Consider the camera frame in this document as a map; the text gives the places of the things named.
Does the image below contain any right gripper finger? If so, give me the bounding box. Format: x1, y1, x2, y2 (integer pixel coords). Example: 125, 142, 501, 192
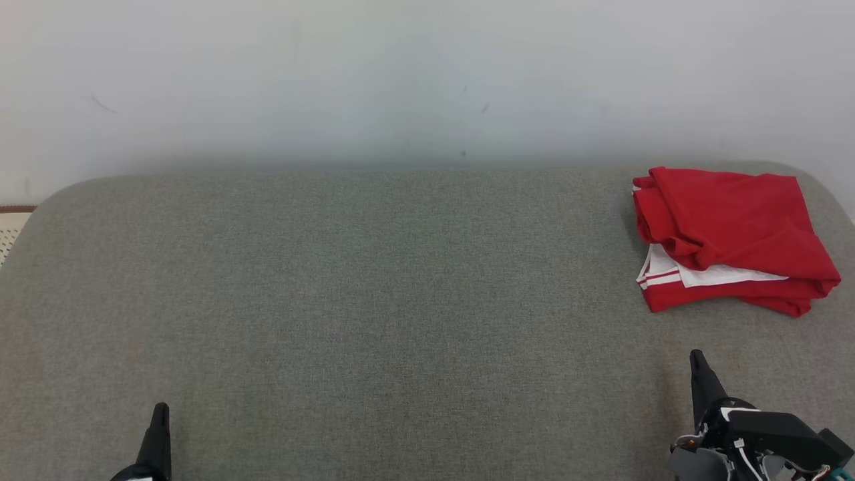
689, 349, 729, 430

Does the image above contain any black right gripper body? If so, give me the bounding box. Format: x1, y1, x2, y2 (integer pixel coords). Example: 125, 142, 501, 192
695, 397, 836, 478

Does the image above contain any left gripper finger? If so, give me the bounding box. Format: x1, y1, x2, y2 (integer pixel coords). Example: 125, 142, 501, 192
136, 402, 173, 481

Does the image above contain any red Bulls 23 jersey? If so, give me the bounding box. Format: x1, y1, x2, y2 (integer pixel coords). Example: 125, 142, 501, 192
632, 166, 842, 283

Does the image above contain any beige mat brown edge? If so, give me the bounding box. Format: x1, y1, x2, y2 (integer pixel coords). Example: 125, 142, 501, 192
0, 205, 38, 268

